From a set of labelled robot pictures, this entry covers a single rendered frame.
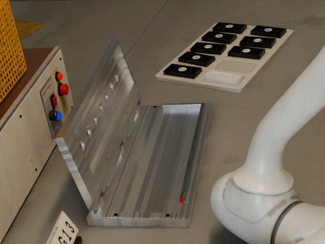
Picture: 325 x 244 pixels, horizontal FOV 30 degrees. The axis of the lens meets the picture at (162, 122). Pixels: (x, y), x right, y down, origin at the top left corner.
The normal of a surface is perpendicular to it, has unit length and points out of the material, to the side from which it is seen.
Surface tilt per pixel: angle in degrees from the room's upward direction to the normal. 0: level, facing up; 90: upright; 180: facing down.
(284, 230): 47
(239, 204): 71
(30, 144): 90
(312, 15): 0
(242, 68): 0
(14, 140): 90
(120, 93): 79
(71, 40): 0
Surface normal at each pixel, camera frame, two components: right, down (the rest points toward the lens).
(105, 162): 0.94, -0.18
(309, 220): -0.28, -0.83
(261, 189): -0.09, -0.47
